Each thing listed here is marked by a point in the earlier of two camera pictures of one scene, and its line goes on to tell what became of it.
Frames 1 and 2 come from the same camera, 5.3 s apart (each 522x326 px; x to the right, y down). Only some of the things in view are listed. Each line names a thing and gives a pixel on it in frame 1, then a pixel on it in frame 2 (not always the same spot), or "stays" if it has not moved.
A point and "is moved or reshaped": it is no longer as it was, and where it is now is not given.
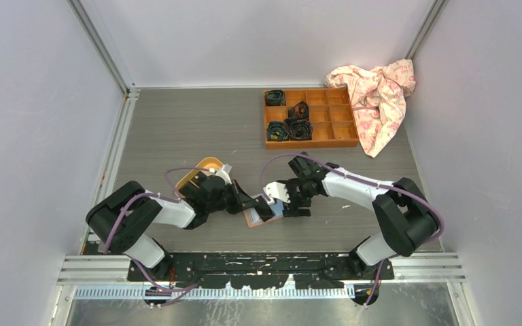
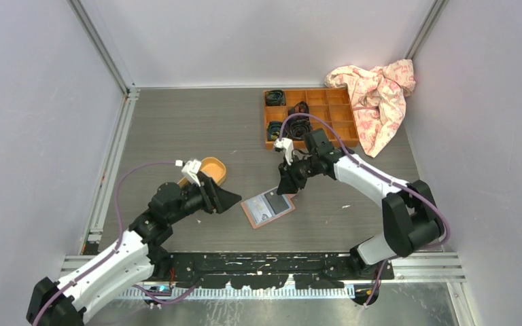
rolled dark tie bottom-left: x=276 y=130 stays
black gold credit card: x=264 y=210 is moved or reshaped
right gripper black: x=291 y=209 -> x=290 y=183
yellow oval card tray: x=210 y=163 stays
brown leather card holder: x=253 y=219 stays
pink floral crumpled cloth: x=379 y=95 stays
